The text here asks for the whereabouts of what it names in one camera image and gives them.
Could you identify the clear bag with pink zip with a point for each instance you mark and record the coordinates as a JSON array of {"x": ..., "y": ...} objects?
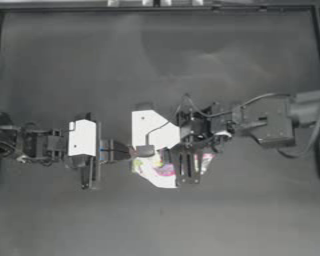
[{"x": 158, "y": 176}]

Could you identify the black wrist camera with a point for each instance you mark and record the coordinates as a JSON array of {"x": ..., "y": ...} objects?
[
  {"x": 145, "y": 150},
  {"x": 81, "y": 160}
]

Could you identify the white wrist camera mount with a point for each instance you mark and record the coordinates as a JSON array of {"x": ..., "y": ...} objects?
[
  {"x": 83, "y": 138},
  {"x": 154, "y": 125}
]

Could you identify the light metal frame bracket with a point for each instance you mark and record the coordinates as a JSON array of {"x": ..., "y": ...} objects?
[
  {"x": 113, "y": 2},
  {"x": 147, "y": 2},
  {"x": 198, "y": 2},
  {"x": 166, "y": 2}
]

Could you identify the black table frame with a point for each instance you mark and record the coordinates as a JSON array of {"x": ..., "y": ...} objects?
[{"x": 78, "y": 7}]

